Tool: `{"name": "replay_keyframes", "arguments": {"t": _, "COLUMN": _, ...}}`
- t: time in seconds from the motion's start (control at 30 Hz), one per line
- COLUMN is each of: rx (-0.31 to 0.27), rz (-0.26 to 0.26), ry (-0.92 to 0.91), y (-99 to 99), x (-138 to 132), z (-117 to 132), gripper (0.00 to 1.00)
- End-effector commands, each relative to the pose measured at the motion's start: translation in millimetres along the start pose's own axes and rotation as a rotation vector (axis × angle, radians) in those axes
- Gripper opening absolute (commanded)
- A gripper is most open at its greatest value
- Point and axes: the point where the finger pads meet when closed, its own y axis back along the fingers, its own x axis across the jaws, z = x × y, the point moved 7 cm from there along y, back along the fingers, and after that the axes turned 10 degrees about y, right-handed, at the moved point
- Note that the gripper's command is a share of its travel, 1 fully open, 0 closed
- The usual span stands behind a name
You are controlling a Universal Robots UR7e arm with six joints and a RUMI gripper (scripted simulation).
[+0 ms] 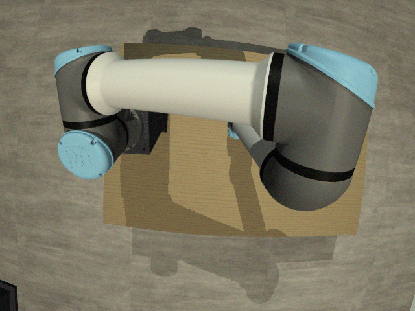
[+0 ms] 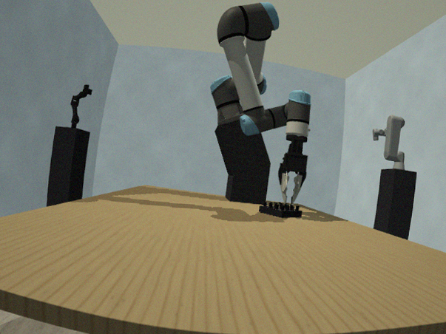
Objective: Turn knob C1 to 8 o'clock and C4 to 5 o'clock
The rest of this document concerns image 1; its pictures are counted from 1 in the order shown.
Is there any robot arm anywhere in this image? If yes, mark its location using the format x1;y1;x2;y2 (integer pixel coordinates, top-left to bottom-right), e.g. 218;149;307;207
54;43;378;211

